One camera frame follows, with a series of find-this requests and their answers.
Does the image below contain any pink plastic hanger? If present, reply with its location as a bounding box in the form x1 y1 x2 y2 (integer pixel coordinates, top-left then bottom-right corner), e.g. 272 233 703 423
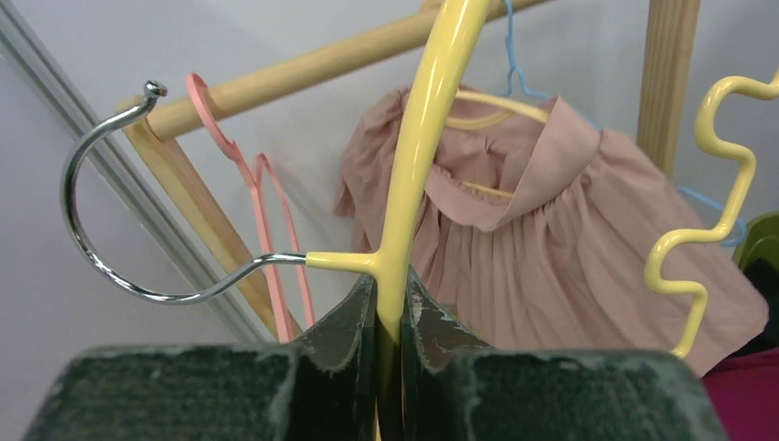
186 73 300 343

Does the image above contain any light pink skirt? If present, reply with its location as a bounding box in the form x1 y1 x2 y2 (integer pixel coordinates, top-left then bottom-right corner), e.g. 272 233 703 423
334 87 769 375

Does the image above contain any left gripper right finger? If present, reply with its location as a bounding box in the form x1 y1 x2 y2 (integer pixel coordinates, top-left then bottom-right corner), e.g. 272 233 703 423
401 272 727 440

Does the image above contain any wooden clothes rack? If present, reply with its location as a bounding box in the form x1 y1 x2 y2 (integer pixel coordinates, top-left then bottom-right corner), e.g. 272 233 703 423
115 0 704 342

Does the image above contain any olive green plastic basket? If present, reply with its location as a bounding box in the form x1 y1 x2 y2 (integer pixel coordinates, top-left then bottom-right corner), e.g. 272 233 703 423
733 211 778 270

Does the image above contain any light blue hanger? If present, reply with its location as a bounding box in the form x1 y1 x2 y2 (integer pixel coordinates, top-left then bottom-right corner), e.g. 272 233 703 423
502 0 747 247

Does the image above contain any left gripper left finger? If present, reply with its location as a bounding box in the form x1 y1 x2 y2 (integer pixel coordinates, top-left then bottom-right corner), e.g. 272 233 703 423
25 276 377 440

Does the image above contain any magenta pleated skirt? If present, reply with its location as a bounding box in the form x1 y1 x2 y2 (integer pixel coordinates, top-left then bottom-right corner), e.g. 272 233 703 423
703 349 778 441

